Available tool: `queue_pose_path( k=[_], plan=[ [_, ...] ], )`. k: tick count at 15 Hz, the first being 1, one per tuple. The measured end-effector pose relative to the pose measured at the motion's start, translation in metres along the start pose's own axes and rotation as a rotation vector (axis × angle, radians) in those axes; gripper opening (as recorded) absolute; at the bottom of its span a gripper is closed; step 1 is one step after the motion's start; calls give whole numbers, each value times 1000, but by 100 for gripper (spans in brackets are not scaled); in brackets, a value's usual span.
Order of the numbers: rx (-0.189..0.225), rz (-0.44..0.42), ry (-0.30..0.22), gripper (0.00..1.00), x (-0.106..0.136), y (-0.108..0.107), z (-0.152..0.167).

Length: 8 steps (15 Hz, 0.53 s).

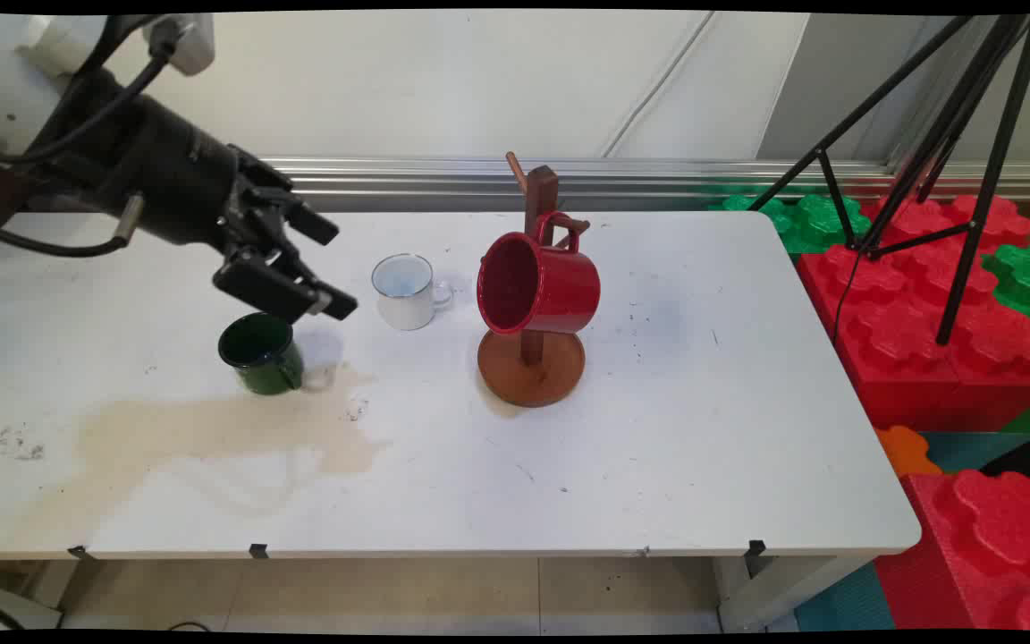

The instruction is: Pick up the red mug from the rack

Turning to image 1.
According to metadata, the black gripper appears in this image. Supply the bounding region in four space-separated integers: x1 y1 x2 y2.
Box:
28 72 359 325

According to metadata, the red enamel mug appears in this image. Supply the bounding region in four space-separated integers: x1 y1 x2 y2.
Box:
477 211 602 337

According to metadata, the dark green enamel mug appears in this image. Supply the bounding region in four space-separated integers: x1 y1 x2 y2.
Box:
217 312 306 396

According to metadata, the white enamel mug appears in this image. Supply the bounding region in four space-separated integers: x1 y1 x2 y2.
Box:
371 254 454 332

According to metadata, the brown wooden mug tree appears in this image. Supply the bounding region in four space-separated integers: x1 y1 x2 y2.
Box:
477 152 589 409

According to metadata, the green foam building block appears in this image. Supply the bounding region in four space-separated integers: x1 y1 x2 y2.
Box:
980 243 1030 377
707 192 874 256

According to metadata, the white table leg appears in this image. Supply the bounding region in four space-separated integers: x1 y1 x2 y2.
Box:
714 555 875 634

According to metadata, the orange foam piece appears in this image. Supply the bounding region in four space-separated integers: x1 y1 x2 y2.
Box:
873 425 943 479

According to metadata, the red foam building block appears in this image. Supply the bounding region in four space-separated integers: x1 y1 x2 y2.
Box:
873 470 1030 631

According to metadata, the black camera cable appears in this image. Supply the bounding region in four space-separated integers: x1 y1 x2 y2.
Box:
0 18 185 166

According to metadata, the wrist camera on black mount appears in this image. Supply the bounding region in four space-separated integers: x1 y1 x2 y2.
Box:
141 13 215 78

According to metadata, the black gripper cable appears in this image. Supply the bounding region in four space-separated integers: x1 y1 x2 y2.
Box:
0 192 146 259

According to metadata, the aluminium wall rail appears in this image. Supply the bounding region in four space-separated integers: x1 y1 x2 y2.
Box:
256 157 1030 212

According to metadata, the white wall cable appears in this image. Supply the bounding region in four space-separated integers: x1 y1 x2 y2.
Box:
600 13 718 159

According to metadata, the thin black tripod cable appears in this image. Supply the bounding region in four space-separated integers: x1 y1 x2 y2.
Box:
832 250 866 346

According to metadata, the black camera tripod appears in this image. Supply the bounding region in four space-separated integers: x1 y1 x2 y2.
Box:
747 13 1030 346

